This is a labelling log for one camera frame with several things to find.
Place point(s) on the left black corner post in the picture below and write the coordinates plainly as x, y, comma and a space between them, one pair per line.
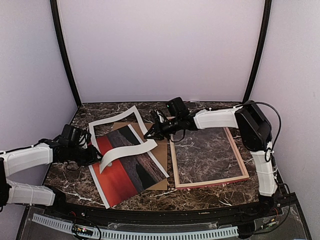
63, 51

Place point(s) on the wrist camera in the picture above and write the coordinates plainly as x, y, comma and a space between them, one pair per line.
84, 140
158, 116

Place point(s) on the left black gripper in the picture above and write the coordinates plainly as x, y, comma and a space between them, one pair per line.
92, 157

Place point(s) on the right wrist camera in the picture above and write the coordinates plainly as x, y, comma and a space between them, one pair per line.
158, 116

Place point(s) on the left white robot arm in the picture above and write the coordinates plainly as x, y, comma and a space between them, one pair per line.
72, 145

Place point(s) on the brown cardboard backing board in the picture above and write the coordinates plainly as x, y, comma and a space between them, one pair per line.
160, 152

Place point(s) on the red sunset photo print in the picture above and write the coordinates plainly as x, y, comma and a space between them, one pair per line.
127, 176

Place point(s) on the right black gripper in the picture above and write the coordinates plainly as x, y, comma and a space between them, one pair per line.
158, 130

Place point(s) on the small circuit board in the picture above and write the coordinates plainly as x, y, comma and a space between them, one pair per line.
81, 230

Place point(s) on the right black corner post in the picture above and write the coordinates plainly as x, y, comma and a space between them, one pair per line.
259, 50

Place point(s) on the white photo mat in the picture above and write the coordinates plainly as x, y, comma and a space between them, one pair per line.
122, 151

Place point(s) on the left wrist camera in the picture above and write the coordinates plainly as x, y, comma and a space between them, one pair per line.
84, 140

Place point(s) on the black corner post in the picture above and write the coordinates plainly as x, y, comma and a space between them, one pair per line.
259, 50
63, 51

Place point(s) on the black front rail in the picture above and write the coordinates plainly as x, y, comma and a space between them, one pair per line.
283, 221

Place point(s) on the light wooden picture frame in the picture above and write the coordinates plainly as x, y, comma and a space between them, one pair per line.
175, 160

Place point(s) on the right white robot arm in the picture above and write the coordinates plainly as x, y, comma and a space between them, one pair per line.
254, 127

